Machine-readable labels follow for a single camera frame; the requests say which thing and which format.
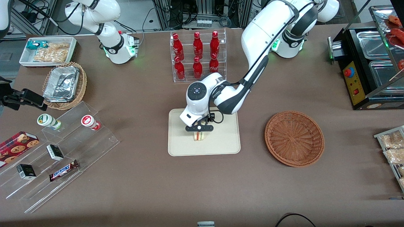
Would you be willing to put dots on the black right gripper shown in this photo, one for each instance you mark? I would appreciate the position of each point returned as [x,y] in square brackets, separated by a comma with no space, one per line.
[13,98]

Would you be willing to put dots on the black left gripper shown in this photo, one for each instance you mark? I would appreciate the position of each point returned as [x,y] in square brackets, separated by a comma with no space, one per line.
[211,117]

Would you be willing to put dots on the triangular sandwich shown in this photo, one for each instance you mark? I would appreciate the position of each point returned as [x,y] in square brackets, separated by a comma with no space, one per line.
[200,136]

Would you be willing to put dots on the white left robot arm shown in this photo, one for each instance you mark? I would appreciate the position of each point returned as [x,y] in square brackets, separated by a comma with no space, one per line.
[262,34]

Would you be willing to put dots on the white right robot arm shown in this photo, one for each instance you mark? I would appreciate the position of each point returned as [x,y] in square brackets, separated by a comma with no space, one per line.
[109,34]

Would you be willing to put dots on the beige rectangular serving tray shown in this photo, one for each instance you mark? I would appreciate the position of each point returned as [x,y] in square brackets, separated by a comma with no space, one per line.
[224,142]

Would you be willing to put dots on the oval tan wicker basket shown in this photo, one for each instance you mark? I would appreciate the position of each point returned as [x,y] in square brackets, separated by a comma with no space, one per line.
[82,82]

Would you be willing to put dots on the round brown wicker basket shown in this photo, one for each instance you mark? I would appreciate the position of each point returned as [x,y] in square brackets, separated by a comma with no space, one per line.
[295,138]

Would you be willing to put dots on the green lid yogurt cup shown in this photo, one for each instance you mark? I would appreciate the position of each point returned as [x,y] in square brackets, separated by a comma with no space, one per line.
[47,120]

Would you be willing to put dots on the stacked aluminium foil containers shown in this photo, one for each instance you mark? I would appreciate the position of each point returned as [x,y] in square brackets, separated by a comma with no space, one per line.
[61,83]

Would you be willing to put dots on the white rectangular snack bin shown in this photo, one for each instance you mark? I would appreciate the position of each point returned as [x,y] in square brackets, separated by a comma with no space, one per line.
[26,58]

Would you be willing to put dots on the clear bag of chips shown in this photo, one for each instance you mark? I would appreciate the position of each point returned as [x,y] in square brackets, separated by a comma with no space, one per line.
[52,53]

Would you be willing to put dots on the red cookie box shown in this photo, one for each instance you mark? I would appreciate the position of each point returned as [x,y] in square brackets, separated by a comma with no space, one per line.
[17,145]

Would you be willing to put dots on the teal snack packet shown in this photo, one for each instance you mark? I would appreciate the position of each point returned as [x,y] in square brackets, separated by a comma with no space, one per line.
[35,44]

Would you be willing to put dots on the small black carton box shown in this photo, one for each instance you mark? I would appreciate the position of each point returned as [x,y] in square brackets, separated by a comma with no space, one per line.
[26,171]
[55,152]

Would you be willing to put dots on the red cola bottle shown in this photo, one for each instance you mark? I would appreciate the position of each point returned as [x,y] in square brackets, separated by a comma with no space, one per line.
[178,47]
[197,68]
[213,66]
[180,69]
[215,44]
[198,45]

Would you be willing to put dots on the red lid yogurt cup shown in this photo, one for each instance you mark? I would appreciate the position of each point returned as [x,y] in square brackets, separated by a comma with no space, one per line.
[89,121]

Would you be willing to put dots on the clear acrylic bottle rack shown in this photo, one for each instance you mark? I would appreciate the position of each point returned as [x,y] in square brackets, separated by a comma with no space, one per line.
[222,67]

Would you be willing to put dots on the clear acrylic stepped display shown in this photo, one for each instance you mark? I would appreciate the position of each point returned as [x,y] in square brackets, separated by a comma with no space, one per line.
[94,142]

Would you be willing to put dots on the snickers chocolate bar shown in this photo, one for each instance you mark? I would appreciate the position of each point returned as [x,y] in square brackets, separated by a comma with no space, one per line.
[63,170]

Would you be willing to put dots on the small grey device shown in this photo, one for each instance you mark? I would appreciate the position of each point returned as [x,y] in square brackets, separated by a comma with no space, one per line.
[205,224]

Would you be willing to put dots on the white power strip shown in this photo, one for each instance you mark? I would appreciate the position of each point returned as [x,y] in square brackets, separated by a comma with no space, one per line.
[203,23]

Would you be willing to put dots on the black hot food warmer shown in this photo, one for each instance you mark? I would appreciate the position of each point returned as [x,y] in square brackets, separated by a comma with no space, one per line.
[363,82]

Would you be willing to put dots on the clear bag of pastry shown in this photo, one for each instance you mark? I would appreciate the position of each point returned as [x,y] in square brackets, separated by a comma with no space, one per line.
[401,171]
[393,140]
[395,156]
[402,183]

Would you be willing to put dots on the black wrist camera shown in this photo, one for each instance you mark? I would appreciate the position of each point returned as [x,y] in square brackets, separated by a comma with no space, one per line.
[208,120]

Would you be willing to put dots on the grey metal shelf frame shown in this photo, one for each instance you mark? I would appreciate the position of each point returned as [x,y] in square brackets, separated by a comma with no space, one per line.
[38,15]

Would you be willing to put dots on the silver aluminium frame rack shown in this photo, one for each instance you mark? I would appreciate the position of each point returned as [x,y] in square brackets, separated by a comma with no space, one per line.
[206,8]

